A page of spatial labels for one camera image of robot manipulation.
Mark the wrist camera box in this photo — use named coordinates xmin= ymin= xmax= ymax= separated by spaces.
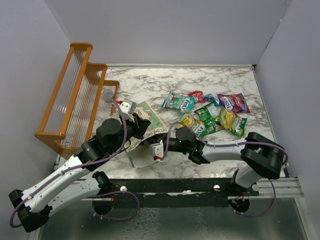
xmin=115 ymin=99 xmax=137 ymax=122
xmin=150 ymin=140 xmax=164 ymax=162

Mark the wooden acrylic display rack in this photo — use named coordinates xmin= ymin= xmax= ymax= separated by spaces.
xmin=35 ymin=42 xmax=120 ymax=160

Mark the clear plastic cup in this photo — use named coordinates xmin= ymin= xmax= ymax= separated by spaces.
xmin=101 ymin=88 xmax=114 ymax=103

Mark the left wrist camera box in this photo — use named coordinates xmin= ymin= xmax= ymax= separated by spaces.
xmin=115 ymin=99 xmax=137 ymax=122

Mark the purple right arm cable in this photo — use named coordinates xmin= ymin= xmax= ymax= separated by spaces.
xmin=156 ymin=121 xmax=290 ymax=218

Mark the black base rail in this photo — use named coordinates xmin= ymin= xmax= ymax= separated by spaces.
xmin=108 ymin=178 xmax=259 ymax=208

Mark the yellow green snack packet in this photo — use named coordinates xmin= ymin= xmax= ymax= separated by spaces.
xmin=217 ymin=107 xmax=247 ymax=137

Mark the purple snack packet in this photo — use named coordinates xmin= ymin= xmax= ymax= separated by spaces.
xmin=217 ymin=93 xmax=251 ymax=113

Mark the green illustrated paper bag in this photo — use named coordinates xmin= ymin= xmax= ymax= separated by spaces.
xmin=109 ymin=100 xmax=168 ymax=169

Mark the teal barley mint packet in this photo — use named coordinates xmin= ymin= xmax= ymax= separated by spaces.
xmin=161 ymin=91 xmax=196 ymax=115

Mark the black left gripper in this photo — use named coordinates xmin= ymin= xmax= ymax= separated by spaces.
xmin=109 ymin=112 xmax=152 ymax=155

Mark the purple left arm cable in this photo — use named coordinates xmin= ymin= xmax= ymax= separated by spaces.
xmin=9 ymin=99 xmax=141 ymax=228

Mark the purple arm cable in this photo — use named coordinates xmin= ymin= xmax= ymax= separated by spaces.
xmin=156 ymin=121 xmax=290 ymax=218
xmin=9 ymin=99 xmax=141 ymax=228

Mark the red snack packet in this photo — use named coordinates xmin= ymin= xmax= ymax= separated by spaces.
xmin=187 ymin=90 xmax=205 ymax=103

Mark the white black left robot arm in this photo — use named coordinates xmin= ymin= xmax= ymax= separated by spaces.
xmin=9 ymin=113 xmax=151 ymax=233

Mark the green mango apple tea packet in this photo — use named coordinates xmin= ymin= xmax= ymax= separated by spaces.
xmin=179 ymin=113 xmax=206 ymax=139

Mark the green spring tea packet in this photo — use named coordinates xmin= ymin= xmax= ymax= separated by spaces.
xmin=194 ymin=102 xmax=221 ymax=135

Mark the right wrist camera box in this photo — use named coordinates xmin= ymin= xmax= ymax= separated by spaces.
xmin=150 ymin=140 xmax=164 ymax=162

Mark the blue snack packet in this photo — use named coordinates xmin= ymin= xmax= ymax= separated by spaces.
xmin=203 ymin=93 xmax=222 ymax=107

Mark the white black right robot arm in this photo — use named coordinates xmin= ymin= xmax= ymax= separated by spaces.
xmin=147 ymin=127 xmax=288 ymax=196

